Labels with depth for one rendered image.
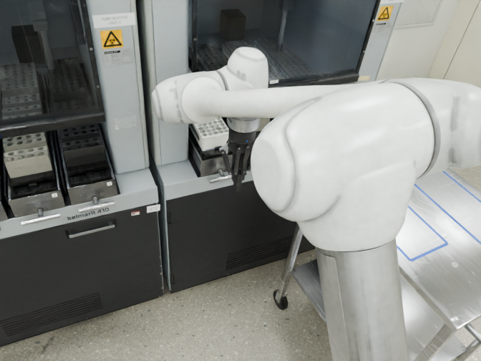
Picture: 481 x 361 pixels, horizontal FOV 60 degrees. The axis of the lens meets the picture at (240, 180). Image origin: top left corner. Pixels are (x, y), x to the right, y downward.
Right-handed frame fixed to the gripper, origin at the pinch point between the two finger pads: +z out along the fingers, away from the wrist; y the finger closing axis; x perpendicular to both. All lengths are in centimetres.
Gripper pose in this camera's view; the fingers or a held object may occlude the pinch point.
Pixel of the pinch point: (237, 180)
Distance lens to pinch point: 126.2
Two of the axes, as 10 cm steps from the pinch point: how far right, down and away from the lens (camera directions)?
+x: 3.2, 6.6, -6.8
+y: -9.4, 1.7, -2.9
